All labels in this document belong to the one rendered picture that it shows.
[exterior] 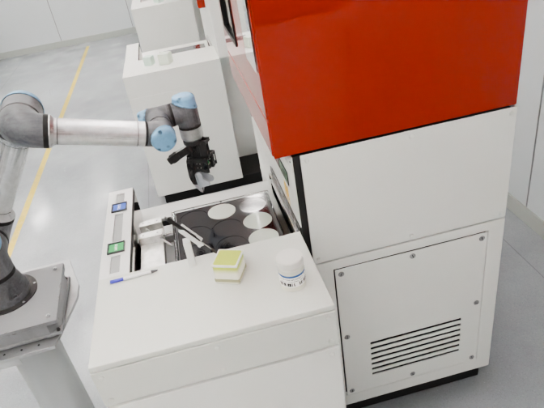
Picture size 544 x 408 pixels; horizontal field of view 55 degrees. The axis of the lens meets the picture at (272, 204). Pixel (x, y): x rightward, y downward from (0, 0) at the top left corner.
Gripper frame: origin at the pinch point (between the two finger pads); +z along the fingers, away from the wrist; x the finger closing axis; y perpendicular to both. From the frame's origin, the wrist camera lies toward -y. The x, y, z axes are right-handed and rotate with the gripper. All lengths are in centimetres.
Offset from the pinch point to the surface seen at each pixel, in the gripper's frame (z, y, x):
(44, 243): 99, -177, 81
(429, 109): -28, 78, 2
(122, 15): 69, -438, 645
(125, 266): 3.3, -8.6, -40.5
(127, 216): 3.3, -22.9, -14.5
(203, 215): 9.5, 0.5, -3.2
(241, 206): 9.5, 12.7, 4.0
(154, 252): 11.3, -9.7, -23.7
